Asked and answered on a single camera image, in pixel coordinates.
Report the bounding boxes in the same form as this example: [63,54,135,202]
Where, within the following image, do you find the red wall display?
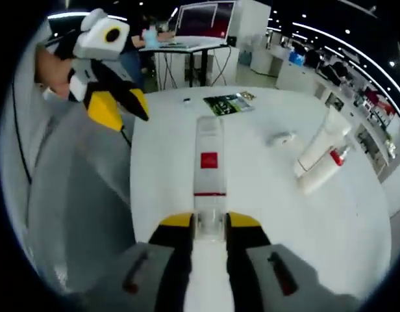
[365,90,396,116]

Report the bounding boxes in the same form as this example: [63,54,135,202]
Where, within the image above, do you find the monitor with red screen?
[159,1,237,49]

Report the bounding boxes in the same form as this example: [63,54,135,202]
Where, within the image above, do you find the black cable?
[10,81,34,185]

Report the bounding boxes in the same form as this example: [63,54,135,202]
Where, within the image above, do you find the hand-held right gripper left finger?
[120,211,195,312]

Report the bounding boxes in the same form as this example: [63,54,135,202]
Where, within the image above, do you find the black laptop stand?
[138,44,233,90]

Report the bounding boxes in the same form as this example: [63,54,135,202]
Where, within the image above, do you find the small white skincare bottle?
[266,131,299,146]

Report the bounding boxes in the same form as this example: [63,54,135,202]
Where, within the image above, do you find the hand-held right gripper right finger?
[225,211,319,312]

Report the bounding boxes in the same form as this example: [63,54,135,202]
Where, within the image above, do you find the long white counter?
[274,38,397,178]

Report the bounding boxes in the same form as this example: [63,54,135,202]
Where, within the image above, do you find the clear-capped skincare bottle red label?
[192,116,228,243]

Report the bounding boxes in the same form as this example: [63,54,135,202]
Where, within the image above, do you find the tall white skincare tube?
[293,109,353,179]

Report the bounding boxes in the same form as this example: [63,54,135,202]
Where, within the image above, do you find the green brochure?
[203,93,255,117]

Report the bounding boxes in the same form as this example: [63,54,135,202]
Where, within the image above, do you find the person's left hand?
[34,45,78,100]

